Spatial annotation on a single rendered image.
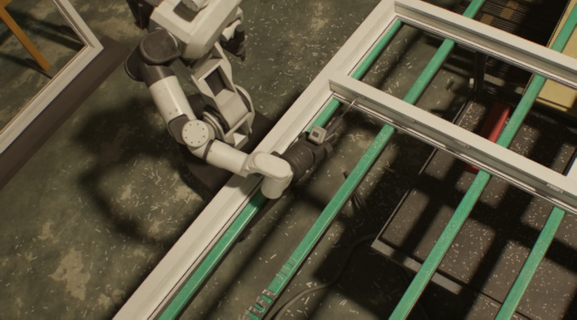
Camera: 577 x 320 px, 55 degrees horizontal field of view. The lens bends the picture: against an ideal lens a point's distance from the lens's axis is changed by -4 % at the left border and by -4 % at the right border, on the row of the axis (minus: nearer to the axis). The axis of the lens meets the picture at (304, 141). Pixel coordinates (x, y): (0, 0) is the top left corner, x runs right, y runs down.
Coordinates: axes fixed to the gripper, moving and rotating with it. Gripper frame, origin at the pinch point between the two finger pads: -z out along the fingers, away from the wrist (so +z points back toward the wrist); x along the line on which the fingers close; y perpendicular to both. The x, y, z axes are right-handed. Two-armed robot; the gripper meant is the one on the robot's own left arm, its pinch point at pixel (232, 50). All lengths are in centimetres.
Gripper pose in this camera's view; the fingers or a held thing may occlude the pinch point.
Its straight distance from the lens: 257.5
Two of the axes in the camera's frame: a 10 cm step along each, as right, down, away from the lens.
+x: 8.4, 5.3, -1.1
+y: 5.3, -8.0, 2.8
